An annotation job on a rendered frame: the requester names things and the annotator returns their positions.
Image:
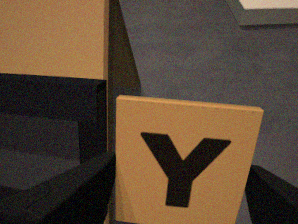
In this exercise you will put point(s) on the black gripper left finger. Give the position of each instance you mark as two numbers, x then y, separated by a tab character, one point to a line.
78	196

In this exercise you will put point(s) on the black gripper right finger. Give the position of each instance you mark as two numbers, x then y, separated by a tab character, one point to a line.
270	200

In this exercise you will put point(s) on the beige flat rectangular slab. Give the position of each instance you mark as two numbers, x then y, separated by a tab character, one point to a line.
248	12

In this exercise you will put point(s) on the tan tile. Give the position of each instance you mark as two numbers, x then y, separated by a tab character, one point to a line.
182	161

